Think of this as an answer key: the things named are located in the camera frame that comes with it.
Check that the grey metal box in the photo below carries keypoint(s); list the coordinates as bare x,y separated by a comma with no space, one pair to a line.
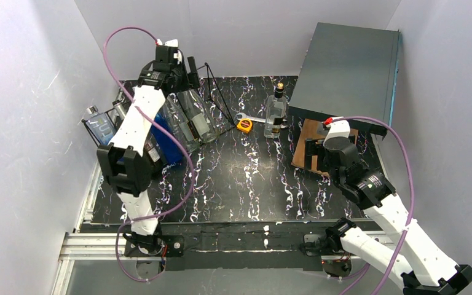
351,72

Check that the blue square glass bottle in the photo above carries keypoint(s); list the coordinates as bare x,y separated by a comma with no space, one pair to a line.
170,150

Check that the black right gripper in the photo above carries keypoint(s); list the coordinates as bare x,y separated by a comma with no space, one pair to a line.
315,153

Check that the black wire wine rack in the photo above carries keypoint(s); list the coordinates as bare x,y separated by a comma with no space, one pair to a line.
205,93

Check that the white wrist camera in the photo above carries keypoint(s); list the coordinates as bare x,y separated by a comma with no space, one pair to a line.
170,43
338,131

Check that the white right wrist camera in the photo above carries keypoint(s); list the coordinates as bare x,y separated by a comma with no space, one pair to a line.
338,131

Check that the clear bottle with black cap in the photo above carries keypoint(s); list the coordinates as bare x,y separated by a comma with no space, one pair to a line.
275,108

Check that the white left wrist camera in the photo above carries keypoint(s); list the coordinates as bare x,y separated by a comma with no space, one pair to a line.
170,43

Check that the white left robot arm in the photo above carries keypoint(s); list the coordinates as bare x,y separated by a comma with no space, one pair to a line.
125,165

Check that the clear bottle with gold rim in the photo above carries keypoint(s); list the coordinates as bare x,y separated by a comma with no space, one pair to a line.
196,110

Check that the yellow tape measure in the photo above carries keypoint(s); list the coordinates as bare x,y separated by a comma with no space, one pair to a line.
245,125

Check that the blue bottle with silver cap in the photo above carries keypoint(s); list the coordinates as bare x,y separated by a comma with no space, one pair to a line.
101,125

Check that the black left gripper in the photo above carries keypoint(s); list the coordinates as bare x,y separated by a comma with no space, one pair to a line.
182,76

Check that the dark green wine bottle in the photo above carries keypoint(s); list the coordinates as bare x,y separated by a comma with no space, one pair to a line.
149,146

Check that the steel combination wrench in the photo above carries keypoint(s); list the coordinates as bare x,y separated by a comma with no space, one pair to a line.
241,115

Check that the aluminium frame rail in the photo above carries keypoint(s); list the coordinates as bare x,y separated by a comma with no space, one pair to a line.
93,236

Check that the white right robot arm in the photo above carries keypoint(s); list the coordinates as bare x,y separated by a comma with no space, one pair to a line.
416,265

